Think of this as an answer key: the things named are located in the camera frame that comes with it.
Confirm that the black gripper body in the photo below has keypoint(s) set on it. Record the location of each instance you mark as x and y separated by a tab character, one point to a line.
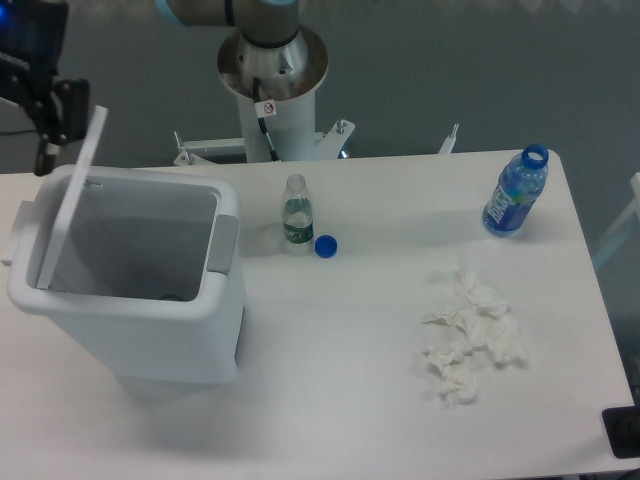
32	36

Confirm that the crumpled white tissue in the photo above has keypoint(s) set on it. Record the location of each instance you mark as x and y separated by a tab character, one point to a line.
484	322
458	383

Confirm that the white metal base frame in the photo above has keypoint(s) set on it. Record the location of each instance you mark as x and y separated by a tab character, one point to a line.
330	145

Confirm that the clear bottle green label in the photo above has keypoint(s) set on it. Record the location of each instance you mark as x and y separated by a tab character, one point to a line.
297	214

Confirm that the white frame at right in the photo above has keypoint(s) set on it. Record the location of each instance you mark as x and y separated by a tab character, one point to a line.
620	230

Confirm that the white trash can lid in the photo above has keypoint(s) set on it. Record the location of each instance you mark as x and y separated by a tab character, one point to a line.
65	215

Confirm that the white trash can body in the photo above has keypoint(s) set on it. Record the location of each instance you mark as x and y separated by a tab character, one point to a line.
149	280

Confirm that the blue bottle cap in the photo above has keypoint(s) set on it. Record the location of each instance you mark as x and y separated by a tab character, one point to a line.
326	246

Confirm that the crumpled white tissue lower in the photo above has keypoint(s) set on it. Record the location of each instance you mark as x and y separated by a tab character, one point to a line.
458	383

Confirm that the black device at corner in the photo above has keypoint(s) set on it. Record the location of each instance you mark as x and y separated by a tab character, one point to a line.
622	428

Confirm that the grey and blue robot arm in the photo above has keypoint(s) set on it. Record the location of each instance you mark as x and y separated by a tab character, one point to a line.
267	24

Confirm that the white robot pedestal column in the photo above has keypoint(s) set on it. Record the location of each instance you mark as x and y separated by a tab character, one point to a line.
275	91

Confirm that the blue plastic drink bottle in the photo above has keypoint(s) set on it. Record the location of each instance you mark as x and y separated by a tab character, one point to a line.
519	185

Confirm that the crumpled white tissue upper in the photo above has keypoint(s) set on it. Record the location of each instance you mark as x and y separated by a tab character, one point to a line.
484	322

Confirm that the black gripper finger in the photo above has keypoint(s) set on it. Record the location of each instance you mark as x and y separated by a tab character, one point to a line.
61	118

